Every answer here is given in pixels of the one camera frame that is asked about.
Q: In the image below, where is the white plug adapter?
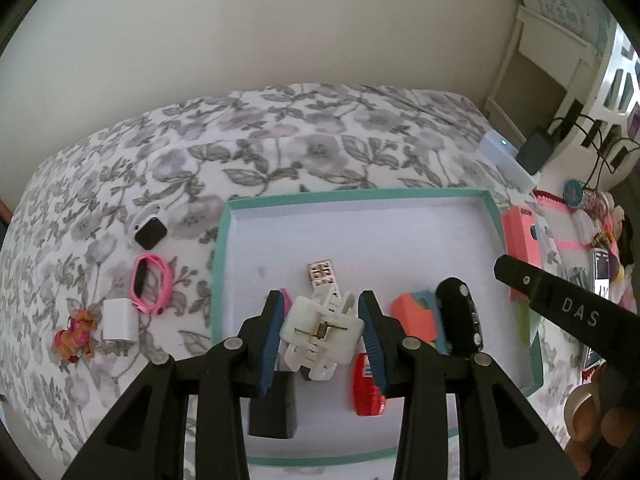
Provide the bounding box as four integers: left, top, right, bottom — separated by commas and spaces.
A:
101, 298, 139, 342

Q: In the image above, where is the black cube box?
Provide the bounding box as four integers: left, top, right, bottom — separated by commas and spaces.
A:
248, 370, 297, 440

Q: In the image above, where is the red white glue stick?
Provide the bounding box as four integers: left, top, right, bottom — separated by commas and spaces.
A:
352, 352, 386, 417

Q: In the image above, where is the orange foam puzzle piece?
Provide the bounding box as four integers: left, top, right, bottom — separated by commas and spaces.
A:
390, 292, 439, 347

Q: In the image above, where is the coral foam puzzle piece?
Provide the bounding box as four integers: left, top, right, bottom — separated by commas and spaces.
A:
502, 206, 542, 300

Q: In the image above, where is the white plastic clip piece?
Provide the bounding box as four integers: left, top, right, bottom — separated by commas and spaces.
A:
280, 285, 364, 382

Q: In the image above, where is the magenta lighter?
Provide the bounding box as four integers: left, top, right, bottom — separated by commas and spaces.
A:
280, 288, 293, 314

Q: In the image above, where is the right hand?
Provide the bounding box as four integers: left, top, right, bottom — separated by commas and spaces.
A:
564, 363, 639, 479

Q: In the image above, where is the black toy car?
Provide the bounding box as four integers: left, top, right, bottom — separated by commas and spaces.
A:
435, 278, 484, 359

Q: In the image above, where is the pink smartwatch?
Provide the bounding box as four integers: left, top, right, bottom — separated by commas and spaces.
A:
129, 252, 174, 314

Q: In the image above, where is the pink brown toy figure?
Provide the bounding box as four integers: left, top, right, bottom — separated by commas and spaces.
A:
53, 309, 98, 363

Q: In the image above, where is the floral grey white bedspread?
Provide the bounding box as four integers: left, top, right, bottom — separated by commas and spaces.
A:
1, 84, 534, 465

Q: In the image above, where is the black charger brick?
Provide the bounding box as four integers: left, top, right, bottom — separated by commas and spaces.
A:
515, 127, 554, 176

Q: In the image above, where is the white power bank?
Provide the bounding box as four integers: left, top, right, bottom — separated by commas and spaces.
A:
478, 129, 540, 194

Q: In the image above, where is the white smartwatch black screen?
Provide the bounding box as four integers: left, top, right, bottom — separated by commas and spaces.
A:
129, 204, 168, 252

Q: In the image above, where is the teal rimmed white tray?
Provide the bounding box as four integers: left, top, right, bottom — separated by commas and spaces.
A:
212, 188, 544, 467

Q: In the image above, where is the beige patterned rectangular block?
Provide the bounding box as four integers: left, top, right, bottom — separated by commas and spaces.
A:
307, 259, 340, 297

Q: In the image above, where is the white shelf unit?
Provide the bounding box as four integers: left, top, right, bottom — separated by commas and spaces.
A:
485, 0, 639, 160

